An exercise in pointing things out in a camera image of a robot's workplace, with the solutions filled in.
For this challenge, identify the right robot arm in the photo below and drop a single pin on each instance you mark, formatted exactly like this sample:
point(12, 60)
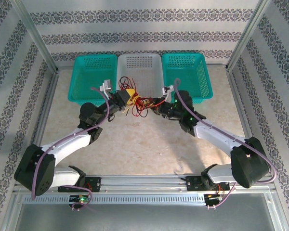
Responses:
point(219, 134)

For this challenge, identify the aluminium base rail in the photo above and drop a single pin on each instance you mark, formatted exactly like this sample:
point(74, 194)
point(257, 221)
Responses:
point(144, 184)

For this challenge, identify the small circuit board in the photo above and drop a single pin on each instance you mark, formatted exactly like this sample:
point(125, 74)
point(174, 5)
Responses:
point(213, 197)
point(80, 199)

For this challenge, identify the aluminium side rail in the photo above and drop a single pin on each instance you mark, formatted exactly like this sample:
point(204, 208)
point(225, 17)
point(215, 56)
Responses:
point(238, 101)
point(44, 110)

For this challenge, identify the aluminium frame post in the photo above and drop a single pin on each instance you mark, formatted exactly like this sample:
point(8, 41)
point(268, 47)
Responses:
point(36, 36)
point(248, 33)

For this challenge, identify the teal plastic basket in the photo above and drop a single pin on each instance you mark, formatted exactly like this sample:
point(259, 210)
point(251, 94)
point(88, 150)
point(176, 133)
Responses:
point(190, 72)
point(86, 79)

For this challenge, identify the aluminium rear rail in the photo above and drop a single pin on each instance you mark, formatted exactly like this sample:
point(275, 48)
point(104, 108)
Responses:
point(66, 68)

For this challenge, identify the white plastic basket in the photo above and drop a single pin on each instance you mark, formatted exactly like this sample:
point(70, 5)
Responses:
point(144, 69)

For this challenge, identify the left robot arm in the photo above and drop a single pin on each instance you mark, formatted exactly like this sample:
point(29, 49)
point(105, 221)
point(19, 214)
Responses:
point(67, 142)

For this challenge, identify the grey metal sheet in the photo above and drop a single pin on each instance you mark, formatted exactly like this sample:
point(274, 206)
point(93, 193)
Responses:
point(144, 216)

